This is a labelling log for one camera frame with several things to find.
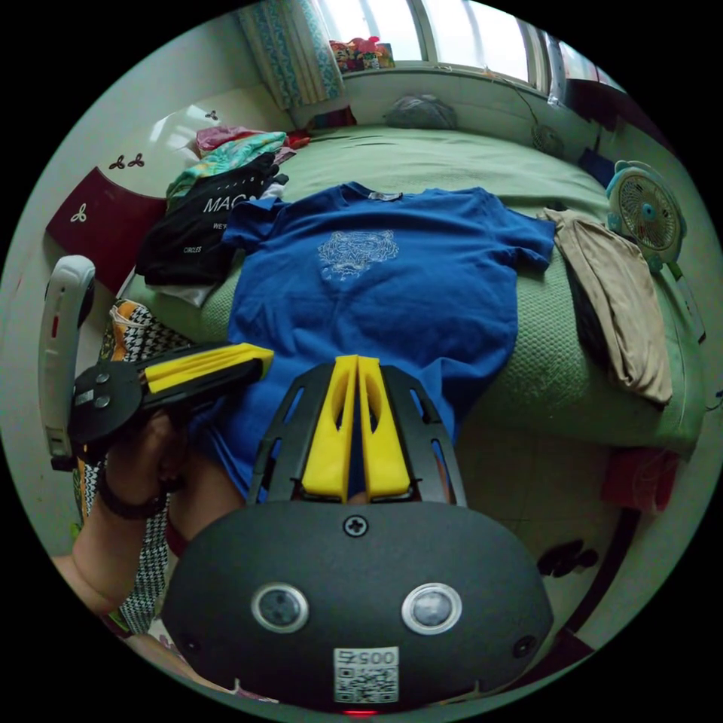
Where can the person's left forearm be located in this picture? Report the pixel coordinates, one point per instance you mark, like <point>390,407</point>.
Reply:
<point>107,548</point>

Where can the person's body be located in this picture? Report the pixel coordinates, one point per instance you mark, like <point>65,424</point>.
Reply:
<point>149,565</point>

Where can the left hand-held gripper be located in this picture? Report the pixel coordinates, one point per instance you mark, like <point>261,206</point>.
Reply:
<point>110,409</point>

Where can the beige garment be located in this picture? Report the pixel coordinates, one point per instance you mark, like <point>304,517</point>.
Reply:
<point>615,305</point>

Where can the grey bundled cloth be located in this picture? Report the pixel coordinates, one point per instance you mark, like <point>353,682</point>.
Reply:
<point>421,112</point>

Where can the light blue table fan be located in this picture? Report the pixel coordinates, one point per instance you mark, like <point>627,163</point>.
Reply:
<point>644,212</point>

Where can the dark blue t-shirt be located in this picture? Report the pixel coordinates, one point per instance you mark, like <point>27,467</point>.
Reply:
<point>373,305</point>

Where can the white and red headboard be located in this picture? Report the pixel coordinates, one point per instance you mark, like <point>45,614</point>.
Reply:
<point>107,226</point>

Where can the bed with green quilt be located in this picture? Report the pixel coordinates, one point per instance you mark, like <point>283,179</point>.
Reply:
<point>452,164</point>

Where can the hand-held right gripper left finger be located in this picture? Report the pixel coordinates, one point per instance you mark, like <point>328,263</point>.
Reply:
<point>330,446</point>

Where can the window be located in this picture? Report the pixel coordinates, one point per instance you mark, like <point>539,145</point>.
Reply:
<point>469,34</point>

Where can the pile of clothes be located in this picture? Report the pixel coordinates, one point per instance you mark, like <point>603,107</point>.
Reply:
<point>192,226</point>

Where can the colourful plush toys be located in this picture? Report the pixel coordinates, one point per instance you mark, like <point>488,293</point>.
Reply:
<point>361,53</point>

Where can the small round grey fan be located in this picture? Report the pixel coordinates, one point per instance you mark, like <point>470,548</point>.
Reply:
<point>547,140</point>

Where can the person's left hand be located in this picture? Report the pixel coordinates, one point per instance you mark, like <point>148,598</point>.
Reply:
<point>144,452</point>

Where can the patterned teal curtain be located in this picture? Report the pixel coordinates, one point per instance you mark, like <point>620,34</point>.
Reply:
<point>294,51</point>

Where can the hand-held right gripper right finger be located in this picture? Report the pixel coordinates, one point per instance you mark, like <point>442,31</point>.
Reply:
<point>384,452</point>

